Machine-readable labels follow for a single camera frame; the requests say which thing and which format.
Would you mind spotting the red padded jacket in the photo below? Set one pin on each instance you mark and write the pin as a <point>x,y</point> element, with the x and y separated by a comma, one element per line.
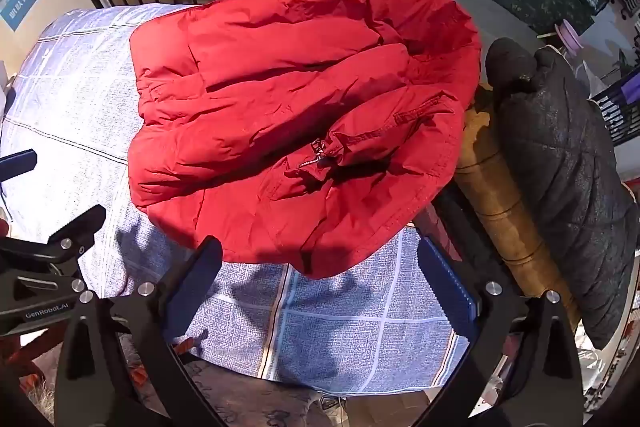
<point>280,107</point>

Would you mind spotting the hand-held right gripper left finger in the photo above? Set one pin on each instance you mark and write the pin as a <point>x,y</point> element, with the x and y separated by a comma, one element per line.
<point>192,289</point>

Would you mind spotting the bed with blue plaid sheet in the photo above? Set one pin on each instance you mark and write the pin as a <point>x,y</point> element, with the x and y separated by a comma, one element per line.
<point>75,107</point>

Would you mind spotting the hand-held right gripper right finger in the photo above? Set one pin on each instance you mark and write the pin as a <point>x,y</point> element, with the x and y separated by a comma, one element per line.
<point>445,287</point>

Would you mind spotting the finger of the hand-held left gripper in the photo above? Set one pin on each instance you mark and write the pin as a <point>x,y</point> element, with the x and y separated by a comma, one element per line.
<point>80,227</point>
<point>17,164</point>

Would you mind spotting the black quilted jacket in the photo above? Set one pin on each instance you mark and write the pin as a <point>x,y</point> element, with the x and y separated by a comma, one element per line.
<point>560,157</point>

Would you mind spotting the pink stool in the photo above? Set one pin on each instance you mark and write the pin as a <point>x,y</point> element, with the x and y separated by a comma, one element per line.
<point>569,34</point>

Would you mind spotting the black metal rack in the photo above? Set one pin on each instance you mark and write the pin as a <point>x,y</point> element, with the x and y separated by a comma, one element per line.
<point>617,112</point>

